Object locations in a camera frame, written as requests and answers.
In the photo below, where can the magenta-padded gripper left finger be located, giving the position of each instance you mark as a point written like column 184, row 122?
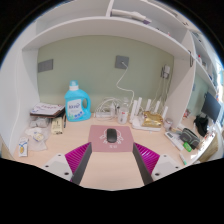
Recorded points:
column 77, row 157

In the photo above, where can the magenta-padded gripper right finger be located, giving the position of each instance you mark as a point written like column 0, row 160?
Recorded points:
column 148, row 158

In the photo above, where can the black computer mouse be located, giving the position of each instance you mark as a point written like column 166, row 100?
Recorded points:
column 112, row 135

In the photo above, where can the pink printed mouse pad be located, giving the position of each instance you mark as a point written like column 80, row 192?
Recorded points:
column 98, row 140

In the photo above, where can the white router with antennas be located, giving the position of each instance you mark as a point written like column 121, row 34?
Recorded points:
column 136, row 124

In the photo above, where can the small yellow box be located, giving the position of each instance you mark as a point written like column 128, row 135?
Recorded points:
column 57, row 126

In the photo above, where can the black pen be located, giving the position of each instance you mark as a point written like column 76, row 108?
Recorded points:
column 64, row 121

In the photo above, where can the gold foil snack bag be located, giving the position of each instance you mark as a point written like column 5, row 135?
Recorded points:
column 152, row 119

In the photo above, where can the clear plastic bags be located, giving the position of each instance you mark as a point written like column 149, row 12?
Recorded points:
column 38, row 137

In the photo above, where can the black zip pouch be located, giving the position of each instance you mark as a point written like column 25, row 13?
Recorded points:
column 190, row 137

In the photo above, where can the white plastic cup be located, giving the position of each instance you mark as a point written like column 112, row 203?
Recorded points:
column 123, row 116

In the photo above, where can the white power strip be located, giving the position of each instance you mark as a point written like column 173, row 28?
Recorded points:
column 105, row 115

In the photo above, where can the blue detergent bottle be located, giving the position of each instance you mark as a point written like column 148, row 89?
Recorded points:
column 77, row 106

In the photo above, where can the stack of books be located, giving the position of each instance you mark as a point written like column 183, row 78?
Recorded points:
column 47, row 110

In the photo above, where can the black computer monitor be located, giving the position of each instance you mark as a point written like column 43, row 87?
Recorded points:
column 210, row 107

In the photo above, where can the wall socket with plugs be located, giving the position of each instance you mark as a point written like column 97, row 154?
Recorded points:
column 166, row 71

